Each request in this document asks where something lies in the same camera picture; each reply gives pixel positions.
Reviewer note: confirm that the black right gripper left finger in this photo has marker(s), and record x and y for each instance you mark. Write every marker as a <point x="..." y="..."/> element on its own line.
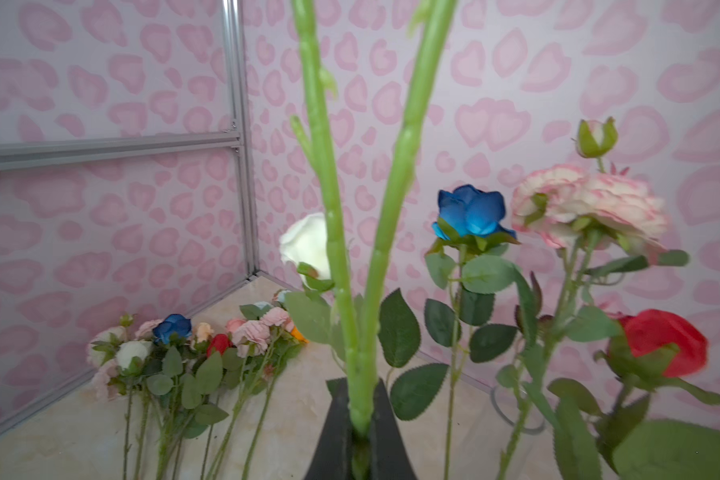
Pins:
<point x="332" y="456"/>

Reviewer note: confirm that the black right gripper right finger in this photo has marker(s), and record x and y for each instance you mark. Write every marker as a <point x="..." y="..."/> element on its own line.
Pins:
<point x="389" y="459"/>

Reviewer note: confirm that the clear glass vase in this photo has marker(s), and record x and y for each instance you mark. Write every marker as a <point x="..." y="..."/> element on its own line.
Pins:
<point x="516" y="414"/>

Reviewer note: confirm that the pink orange mixed flower stem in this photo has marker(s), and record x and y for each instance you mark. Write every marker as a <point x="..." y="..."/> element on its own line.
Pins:
<point x="261" y="344"/>

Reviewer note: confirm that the white rose stem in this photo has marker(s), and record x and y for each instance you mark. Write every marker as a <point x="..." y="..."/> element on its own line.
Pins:
<point x="314" y="308"/>

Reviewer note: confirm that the blue rose stem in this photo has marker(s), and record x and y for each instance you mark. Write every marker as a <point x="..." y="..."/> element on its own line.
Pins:
<point x="469" y="225"/>

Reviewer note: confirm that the red rose stem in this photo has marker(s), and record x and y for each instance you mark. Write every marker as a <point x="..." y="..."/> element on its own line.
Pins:
<point x="649" y="351"/>

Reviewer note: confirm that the pink rose spray stem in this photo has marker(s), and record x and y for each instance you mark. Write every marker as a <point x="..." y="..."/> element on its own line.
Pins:
<point x="576" y="212"/>

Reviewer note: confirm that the pale pink white flower bunch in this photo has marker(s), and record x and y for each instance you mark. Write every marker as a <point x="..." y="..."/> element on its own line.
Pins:
<point x="119" y="355"/>

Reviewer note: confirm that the aluminium frame profile left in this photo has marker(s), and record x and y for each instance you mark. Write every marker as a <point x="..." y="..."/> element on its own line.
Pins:
<point x="120" y="149"/>

